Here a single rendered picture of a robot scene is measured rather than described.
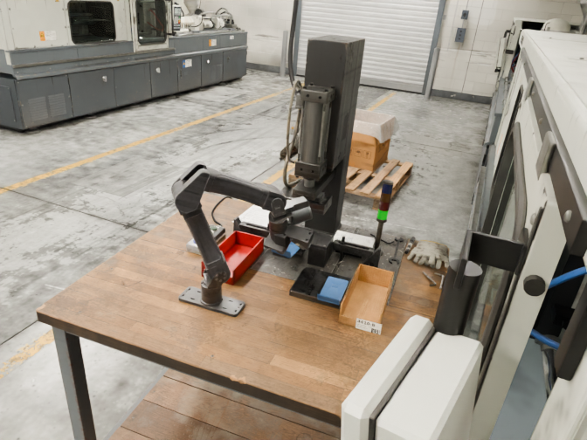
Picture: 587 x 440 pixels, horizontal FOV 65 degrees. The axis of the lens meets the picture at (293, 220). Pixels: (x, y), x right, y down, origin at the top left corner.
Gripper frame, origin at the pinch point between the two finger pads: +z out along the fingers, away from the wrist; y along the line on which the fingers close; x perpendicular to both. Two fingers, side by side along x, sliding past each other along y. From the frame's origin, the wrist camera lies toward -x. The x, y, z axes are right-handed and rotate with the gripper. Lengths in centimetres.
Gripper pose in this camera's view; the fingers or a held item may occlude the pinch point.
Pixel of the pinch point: (280, 250)
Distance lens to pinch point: 150.7
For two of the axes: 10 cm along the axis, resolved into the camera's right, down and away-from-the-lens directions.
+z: 0.2, 5.9, 8.1
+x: -9.2, -3.1, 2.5
